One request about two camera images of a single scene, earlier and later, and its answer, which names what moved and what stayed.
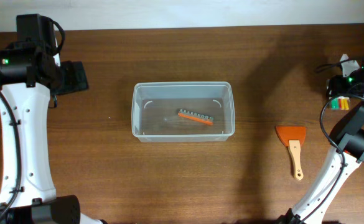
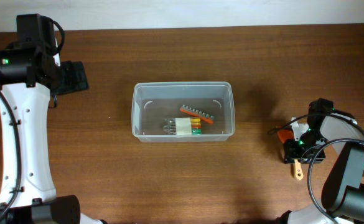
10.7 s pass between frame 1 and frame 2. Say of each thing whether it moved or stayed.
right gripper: moved
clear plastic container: stayed
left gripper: stayed
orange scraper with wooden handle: stayed
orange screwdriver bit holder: moved
